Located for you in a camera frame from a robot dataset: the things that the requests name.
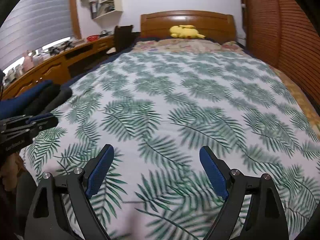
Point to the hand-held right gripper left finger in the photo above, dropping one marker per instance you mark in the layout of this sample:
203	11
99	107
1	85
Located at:
100	172

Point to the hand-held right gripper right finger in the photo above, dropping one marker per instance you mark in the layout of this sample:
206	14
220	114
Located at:
213	172

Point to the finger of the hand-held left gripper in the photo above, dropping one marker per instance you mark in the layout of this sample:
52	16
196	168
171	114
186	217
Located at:
46	125
41	117

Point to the navy blue blazer jacket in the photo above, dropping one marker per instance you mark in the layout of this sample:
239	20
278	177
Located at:
20	100

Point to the black clothes pile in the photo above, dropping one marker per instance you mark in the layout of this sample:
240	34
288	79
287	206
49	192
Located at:
47	97

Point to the wooden desk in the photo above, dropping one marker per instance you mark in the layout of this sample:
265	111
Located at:
50	67

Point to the pink bottle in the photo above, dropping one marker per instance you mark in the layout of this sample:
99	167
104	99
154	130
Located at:
27	61

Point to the black gadget stand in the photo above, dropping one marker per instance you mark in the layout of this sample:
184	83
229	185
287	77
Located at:
53	50
67	45

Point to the leaf print blanket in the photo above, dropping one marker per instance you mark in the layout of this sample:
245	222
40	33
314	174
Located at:
175	92

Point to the red bowl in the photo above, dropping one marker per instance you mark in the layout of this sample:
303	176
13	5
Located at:
93	38

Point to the grey window blind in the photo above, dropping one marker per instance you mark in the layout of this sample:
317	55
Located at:
37	17

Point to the grey pot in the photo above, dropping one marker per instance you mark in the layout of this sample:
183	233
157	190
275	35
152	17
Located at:
104	33

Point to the dark wooden chair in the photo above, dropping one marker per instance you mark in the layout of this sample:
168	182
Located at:
123	37

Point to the black binder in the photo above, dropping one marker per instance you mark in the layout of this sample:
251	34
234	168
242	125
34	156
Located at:
93	10

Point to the stack of books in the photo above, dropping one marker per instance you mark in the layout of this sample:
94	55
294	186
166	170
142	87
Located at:
106	7

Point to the floral pillow cover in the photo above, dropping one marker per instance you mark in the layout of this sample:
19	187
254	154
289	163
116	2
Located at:
175	45

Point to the yellow plush toy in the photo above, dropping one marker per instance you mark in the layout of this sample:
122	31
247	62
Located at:
186	32

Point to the wooden bed headboard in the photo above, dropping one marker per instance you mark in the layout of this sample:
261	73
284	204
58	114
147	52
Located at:
160	25

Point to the wooden louvered wardrobe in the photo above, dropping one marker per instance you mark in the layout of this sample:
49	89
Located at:
275	30

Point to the wooden window frame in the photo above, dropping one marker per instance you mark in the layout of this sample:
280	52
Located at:
75	17

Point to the white wall shelf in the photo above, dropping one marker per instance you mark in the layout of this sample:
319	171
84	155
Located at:
117	3

